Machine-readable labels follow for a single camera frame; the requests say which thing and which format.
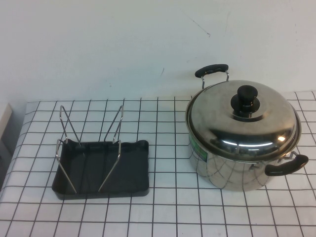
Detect white black grid tablecloth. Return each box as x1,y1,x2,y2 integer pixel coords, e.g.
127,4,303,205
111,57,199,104
0,91,316,237

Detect stainless steel pot black handles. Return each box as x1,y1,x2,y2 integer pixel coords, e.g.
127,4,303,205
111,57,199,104
185,63,309,191

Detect black tray wire lid rack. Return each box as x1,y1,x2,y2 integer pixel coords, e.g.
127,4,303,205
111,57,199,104
51,105,149,200

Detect stainless steel pot lid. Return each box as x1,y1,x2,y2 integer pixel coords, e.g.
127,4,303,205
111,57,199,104
185,79,302,159

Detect beige board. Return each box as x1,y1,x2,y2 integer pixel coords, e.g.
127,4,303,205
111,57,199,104
0,103,13,136

